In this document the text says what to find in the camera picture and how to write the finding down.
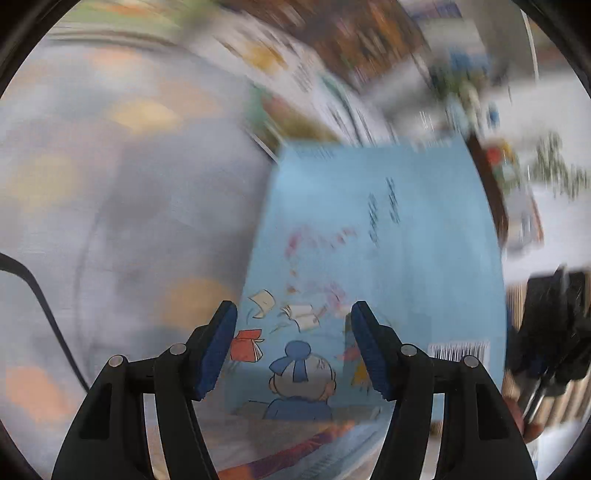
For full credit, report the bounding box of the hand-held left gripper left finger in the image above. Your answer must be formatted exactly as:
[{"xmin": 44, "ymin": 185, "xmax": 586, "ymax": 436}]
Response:
[{"xmin": 52, "ymin": 300, "xmax": 238, "ymax": 480}]

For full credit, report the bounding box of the light blue book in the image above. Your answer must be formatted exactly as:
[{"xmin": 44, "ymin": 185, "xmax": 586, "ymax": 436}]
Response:
[{"xmin": 229, "ymin": 138, "xmax": 509, "ymax": 423}]

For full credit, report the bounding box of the grey fan-patterned cloth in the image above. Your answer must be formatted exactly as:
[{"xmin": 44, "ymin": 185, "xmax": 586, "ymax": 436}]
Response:
[{"xmin": 0, "ymin": 28, "xmax": 384, "ymax": 480}]

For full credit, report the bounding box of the black cable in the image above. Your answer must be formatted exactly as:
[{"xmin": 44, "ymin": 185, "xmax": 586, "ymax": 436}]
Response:
[{"xmin": 0, "ymin": 251, "xmax": 90, "ymax": 391}]

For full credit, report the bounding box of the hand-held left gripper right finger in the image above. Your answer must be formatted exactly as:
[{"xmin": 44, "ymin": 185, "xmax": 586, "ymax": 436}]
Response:
[{"xmin": 350, "ymin": 301, "xmax": 539, "ymax": 480}]

